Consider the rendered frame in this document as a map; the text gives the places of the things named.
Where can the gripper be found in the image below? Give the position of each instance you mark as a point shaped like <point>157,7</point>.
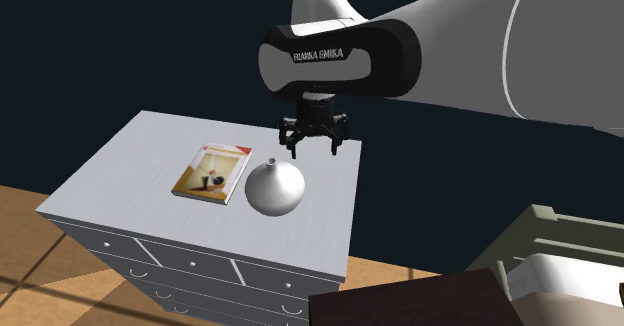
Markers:
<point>315,114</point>

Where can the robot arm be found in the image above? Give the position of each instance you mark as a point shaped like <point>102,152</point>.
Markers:
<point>487,42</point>

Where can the white round vase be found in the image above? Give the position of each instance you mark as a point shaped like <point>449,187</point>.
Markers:
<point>274,187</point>

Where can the yellow and red book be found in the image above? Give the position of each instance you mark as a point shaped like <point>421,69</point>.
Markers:
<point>213,173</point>

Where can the grey chest of drawers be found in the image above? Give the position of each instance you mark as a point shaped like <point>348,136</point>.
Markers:
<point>156,169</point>

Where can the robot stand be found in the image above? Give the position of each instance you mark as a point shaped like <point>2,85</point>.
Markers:
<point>414,300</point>

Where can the bed with pale frame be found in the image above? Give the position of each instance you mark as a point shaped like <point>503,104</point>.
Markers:
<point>560,271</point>

